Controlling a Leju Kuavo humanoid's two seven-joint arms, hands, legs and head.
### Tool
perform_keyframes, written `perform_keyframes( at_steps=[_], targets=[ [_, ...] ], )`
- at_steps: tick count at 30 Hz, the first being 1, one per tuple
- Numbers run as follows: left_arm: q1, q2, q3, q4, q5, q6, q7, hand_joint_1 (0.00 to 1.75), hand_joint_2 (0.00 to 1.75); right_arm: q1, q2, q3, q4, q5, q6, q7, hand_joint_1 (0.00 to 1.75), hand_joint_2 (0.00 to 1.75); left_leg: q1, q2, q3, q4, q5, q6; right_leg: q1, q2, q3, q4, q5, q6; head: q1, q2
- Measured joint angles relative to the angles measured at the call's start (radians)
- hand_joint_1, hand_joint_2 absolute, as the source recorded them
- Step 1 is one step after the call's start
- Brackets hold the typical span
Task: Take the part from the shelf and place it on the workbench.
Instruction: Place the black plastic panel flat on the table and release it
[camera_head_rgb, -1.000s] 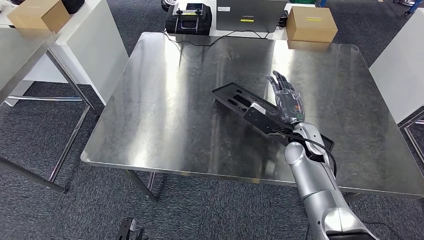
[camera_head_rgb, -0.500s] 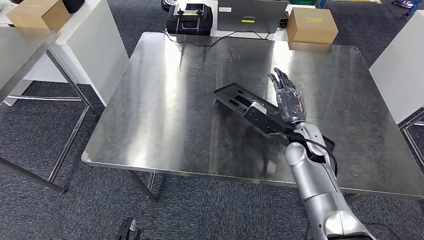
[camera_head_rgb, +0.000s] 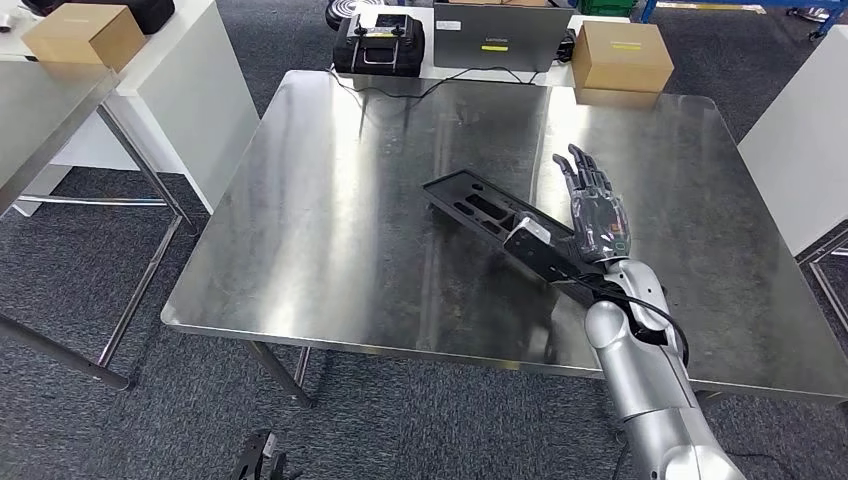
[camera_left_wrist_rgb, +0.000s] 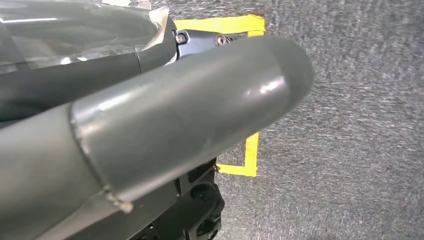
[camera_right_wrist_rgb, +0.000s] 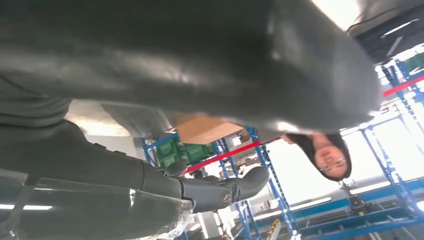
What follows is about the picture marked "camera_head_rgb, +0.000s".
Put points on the white table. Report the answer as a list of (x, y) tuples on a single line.
[(550, 78), (795, 132), (185, 99)]

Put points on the round black base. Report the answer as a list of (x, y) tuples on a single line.
[(341, 13)]

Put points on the steel table frame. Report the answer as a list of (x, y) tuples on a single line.
[(828, 295)]

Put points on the brown cardboard box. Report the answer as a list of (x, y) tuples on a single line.
[(623, 56), (79, 33)]

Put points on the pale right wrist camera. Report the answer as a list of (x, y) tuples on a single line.
[(530, 228)]

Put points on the grey laptop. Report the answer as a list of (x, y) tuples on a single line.
[(503, 33)]

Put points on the green plastic crate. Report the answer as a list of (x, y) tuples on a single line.
[(606, 6)]

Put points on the stainless steel workbench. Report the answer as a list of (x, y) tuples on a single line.
[(331, 232)]

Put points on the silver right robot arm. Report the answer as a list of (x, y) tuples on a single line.
[(649, 378)]

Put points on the black equipment case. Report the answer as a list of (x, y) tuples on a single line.
[(378, 46)]

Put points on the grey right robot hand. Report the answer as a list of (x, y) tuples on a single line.
[(599, 218)]

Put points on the black power adapter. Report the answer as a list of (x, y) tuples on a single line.
[(566, 46)]

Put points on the black plastic plate bracket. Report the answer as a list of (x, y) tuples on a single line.
[(444, 187)]

